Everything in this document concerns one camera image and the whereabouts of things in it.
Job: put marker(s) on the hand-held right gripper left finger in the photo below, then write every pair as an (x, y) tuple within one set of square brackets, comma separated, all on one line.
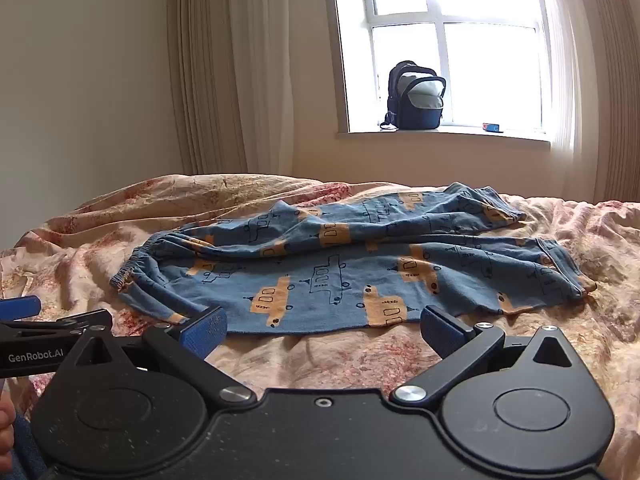
[(207, 332)]

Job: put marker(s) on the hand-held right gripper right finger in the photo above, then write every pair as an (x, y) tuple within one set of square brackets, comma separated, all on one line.
[(440, 329)]

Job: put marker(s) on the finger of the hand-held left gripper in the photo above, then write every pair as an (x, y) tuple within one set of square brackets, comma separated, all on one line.
[(85, 319), (20, 307)]

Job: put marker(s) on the blue printed pants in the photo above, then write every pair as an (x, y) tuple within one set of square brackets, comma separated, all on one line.
[(350, 270)]

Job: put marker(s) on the person's left hand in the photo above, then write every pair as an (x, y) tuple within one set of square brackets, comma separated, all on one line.
[(6, 430)]

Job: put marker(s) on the person's blue jeans leg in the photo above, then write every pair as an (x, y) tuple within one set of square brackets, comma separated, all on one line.
[(27, 450)]

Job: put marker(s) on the floral bed blanket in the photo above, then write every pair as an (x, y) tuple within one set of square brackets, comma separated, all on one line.
[(325, 360)]

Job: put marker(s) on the white windowsill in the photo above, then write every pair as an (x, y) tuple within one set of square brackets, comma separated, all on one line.
[(440, 136)]

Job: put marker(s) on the small blue red box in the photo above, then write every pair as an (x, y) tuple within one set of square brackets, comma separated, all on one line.
[(492, 127)]

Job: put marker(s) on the dark blue backpack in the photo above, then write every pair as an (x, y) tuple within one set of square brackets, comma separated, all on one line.
[(415, 105)]

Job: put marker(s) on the beige curtain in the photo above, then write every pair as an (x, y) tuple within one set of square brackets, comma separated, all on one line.
[(200, 60), (615, 85)]

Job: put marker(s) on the white framed window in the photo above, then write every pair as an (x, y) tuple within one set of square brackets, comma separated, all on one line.
[(450, 45)]

